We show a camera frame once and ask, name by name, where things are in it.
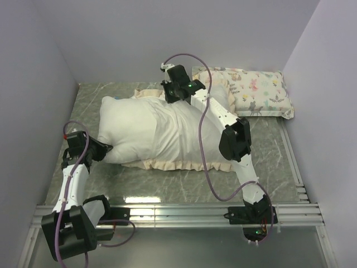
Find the grey pillowcase with cream ruffle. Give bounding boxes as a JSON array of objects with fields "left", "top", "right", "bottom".
[{"left": 123, "top": 89, "right": 233, "bottom": 172}]

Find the white pillow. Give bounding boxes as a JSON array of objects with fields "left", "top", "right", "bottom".
[{"left": 98, "top": 96, "right": 158, "bottom": 164}]

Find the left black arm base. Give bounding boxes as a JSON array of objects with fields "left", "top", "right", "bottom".
[{"left": 95, "top": 207, "right": 131, "bottom": 242}]

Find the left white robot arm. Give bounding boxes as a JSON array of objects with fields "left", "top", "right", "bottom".
[{"left": 41, "top": 131, "right": 113, "bottom": 262}]

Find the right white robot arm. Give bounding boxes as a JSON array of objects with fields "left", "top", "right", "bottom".
[{"left": 160, "top": 63, "right": 273, "bottom": 223}]

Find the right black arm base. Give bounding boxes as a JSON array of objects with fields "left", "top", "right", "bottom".
[{"left": 224, "top": 195, "right": 278, "bottom": 245}]

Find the floral patterned pillow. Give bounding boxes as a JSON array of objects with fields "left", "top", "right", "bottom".
[{"left": 192, "top": 66, "right": 294, "bottom": 119}]

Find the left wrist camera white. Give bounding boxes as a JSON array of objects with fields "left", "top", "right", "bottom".
[{"left": 63, "top": 128, "right": 80, "bottom": 140}]

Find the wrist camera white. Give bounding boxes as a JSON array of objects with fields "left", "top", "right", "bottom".
[
  {"left": 63, "top": 128, "right": 80, "bottom": 140},
  {"left": 160, "top": 63, "right": 175, "bottom": 73}
]

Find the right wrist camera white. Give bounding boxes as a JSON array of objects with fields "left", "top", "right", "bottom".
[{"left": 160, "top": 63, "right": 175, "bottom": 73}]

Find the aluminium front rail frame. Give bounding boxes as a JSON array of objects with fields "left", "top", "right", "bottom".
[{"left": 17, "top": 203, "right": 335, "bottom": 268}]

